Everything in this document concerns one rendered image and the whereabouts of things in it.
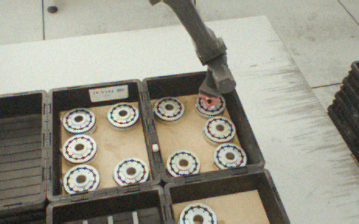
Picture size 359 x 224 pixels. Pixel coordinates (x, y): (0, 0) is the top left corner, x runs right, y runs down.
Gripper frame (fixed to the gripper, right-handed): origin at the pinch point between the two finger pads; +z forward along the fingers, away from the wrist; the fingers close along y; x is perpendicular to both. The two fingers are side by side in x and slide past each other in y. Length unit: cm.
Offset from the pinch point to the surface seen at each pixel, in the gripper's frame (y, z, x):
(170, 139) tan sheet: -18.2, 4.0, 6.5
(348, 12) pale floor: 216, 89, -42
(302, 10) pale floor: 200, 88, -8
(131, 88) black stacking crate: -9.8, -3.1, 25.1
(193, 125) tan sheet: -9.5, 4.1, 2.1
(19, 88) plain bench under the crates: -15, 17, 75
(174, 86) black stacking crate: -0.9, -1.2, 13.4
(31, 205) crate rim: -59, -6, 26
